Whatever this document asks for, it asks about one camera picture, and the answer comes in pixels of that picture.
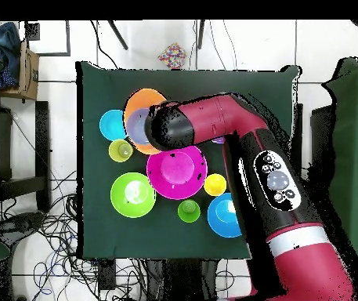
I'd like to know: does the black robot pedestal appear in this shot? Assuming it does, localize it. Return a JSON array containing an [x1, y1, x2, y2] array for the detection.
[[145, 258, 220, 301]]

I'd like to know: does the large blue plastic bowl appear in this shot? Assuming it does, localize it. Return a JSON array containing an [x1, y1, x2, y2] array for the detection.
[[207, 192, 244, 239]]

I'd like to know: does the brown cardboard box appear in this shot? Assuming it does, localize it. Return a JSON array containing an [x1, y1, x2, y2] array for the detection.
[[0, 38, 41, 102]]

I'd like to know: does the large pink plastic bowl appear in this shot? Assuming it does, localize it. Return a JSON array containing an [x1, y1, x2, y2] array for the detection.
[[146, 145, 208, 201]]

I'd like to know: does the green plastic cup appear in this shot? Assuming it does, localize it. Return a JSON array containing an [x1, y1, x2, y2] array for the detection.
[[177, 198, 202, 224]]

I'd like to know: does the yellow-orange plastic cup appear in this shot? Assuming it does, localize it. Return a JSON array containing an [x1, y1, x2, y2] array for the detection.
[[203, 172, 228, 198]]

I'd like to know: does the black tripod leg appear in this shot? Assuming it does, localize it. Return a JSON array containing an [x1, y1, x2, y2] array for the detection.
[[197, 20, 205, 50], [107, 20, 129, 51]]

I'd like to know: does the small cyan plastic bowl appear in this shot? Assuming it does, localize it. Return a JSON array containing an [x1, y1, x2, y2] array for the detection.
[[99, 108, 128, 142]]

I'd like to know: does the black bench frame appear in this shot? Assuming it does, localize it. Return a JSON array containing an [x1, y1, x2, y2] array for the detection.
[[0, 100, 52, 214]]

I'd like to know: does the dark green tablecloth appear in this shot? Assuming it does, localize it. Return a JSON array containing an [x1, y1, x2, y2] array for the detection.
[[75, 60, 302, 261]]

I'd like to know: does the large orange plastic bowl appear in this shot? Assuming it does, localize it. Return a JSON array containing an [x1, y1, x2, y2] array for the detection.
[[122, 88, 168, 156]]

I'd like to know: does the translucent yellow plastic cup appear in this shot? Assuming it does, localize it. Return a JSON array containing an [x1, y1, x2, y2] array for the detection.
[[108, 138, 135, 163]]

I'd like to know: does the green plastic bowl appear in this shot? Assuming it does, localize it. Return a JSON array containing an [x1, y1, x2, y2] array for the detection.
[[110, 172, 157, 219]]

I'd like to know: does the colourful patterned box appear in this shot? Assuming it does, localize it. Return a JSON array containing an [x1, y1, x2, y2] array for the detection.
[[157, 42, 188, 71]]

